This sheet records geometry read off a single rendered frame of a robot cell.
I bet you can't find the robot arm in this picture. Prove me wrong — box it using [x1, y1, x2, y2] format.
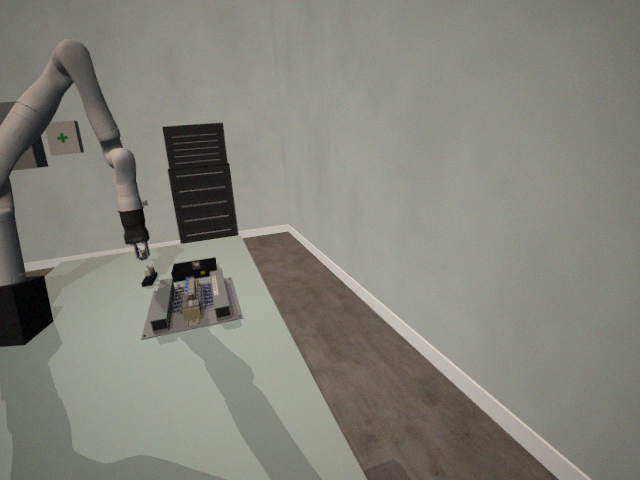
[0, 39, 139, 286]

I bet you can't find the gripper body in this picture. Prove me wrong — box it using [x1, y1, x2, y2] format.
[117, 194, 150, 244]

